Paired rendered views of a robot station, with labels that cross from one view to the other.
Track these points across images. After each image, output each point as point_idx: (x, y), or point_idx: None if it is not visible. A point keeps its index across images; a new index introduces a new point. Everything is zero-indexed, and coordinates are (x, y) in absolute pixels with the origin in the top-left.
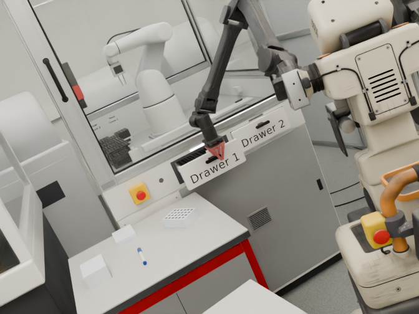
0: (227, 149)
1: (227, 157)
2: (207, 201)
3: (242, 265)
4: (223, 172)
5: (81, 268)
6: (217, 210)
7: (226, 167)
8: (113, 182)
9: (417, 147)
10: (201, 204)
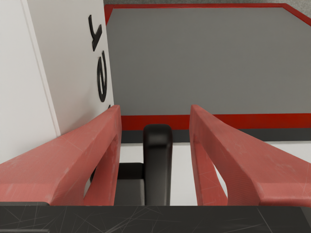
0: (58, 3)
1: (85, 25)
2: (179, 148)
3: None
4: (108, 63)
5: None
6: (302, 150)
7: (103, 39)
8: None
9: None
10: (176, 167)
